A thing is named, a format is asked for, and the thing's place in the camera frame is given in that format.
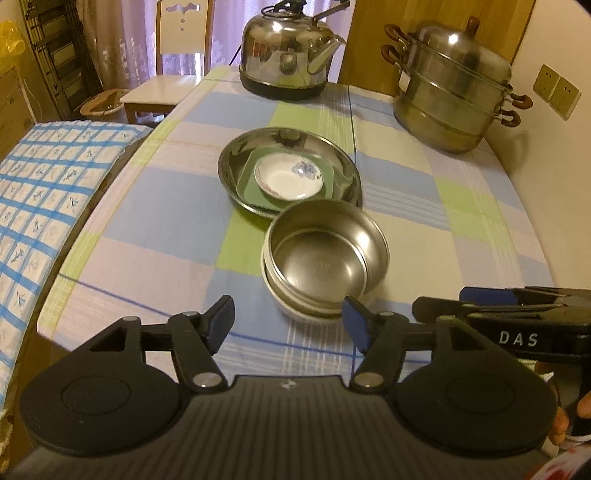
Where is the cardboard box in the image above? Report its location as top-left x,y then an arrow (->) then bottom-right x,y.
0,65 -> 38,155

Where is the stainless steel bowl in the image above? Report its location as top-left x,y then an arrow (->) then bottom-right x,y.
261,199 -> 390,315

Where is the woven basket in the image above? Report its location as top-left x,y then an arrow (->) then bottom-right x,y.
79,89 -> 126,119

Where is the sheer purple curtain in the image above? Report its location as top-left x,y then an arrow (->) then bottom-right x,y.
76,0 -> 356,90

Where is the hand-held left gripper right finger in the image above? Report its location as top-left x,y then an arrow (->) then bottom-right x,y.
342,296 -> 490,394

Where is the dark metal rack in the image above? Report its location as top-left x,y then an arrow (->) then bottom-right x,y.
23,0 -> 106,121

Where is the cream wooden chair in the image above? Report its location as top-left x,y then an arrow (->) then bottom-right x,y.
119,0 -> 218,125

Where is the round stainless steel plate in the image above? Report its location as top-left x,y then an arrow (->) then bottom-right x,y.
218,128 -> 363,219

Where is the cream ceramic bowl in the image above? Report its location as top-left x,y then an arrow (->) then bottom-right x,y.
262,251 -> 345,325

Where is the plaid tablecloth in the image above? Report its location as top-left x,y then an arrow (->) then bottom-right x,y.
37,65 -> 555,370

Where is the stainless steel steamer pot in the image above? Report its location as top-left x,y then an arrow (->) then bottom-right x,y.
381,16 -> 534,154

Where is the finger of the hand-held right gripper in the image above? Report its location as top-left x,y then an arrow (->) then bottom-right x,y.
412,296 -> 511,325
459,286 -> 591,308

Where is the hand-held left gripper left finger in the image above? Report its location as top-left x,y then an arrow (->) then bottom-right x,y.
88,295 -> 236,394

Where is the gold wall socket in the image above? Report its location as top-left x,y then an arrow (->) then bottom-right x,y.
533,64 -> 562,103
551,76 -> 582,121

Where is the person's right hand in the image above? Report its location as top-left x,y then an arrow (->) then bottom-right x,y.
533,361 -> 591,449

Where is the floral white saucer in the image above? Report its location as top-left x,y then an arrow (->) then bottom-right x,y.
254,154 -> 325,203

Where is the green square plate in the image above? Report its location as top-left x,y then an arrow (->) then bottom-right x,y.
235,147 -> 341,213

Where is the yellow plastic bag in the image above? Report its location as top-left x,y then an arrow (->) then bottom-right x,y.
0,21 -> 27,77

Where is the blue checked cloth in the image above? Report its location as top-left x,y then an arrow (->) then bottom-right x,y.
0,120 -> 153,393

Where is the stainless steel kettle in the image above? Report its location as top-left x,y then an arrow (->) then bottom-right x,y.
238,0 -> 349,101

